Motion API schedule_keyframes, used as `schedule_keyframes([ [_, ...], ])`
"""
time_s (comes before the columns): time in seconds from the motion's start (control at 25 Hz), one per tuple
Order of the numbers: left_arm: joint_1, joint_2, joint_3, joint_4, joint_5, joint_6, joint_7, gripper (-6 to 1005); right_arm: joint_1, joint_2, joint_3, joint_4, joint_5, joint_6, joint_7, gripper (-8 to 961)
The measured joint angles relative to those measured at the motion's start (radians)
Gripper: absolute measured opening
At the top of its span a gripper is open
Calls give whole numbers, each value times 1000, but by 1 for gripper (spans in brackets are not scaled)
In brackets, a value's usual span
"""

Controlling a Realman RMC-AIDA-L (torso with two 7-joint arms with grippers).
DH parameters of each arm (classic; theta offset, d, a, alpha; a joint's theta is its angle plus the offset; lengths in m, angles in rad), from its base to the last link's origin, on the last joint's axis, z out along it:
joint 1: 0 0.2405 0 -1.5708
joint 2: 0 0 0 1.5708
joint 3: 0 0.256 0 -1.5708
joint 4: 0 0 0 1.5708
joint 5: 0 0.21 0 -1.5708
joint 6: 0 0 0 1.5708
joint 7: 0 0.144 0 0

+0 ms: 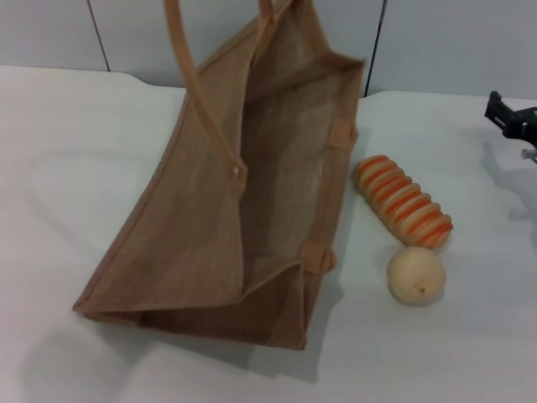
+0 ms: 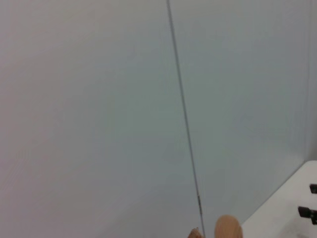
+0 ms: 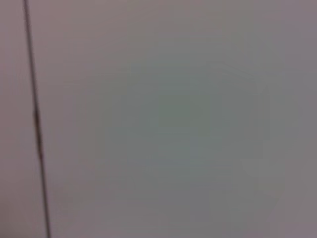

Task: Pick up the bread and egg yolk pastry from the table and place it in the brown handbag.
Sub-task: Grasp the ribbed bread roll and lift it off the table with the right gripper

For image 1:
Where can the orange striped bread loaf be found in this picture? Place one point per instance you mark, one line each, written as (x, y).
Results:
(403, 201)

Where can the round pale egg yolk pastry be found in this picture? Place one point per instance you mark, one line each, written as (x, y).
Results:
(415, 275)

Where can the brown jute tote bag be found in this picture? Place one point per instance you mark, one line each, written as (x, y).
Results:
(201, 235)

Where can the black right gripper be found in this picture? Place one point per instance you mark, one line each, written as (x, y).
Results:
(526, 116)

